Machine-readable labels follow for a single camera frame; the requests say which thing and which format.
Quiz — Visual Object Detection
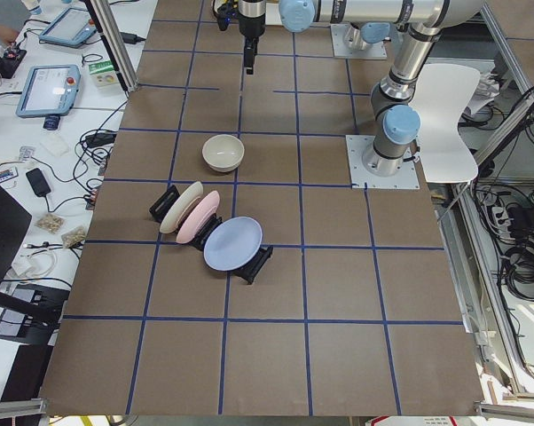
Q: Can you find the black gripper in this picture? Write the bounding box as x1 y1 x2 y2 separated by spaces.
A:
238 0 266 75

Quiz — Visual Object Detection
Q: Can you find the cream ceramic bowl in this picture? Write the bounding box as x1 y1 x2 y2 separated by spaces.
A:
201 134 245 172

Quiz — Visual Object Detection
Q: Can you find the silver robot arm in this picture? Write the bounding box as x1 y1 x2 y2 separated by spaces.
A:
343 22 389 51
279 1 484 177

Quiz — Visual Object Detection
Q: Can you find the green white small box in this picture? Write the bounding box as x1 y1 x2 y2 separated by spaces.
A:
88 60 119 88

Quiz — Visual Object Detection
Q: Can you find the blue teach pendant far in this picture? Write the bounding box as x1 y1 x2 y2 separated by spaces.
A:
39 7 97 48

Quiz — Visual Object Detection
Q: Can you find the blue teach pendant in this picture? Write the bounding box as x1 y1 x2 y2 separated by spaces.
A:
39 7 97 48
16 64 81 118

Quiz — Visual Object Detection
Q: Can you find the black power adapter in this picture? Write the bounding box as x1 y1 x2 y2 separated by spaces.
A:
84 131 116 149

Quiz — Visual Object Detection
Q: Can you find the pink plate in rack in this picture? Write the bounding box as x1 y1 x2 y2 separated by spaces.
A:
176 190 220 244

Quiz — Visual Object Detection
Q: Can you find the blue plate in rack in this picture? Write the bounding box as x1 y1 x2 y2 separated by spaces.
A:
203 217 263 272

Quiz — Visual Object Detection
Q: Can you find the white plastic chair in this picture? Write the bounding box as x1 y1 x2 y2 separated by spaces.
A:
410 63 480 184

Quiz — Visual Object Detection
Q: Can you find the blue teach pendant near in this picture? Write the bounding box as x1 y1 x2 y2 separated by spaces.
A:
16 64 81 118

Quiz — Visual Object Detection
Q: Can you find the black dish rack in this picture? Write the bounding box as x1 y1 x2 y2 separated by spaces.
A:
149 185 273 284

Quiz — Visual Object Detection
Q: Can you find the black phone on desk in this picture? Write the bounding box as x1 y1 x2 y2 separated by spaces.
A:
26 168 51 197

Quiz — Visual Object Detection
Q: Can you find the black monitor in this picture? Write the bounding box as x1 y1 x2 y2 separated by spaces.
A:
0 186 69 344

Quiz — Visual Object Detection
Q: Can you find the aluminium frame post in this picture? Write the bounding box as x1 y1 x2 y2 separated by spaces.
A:
84 0 138 93

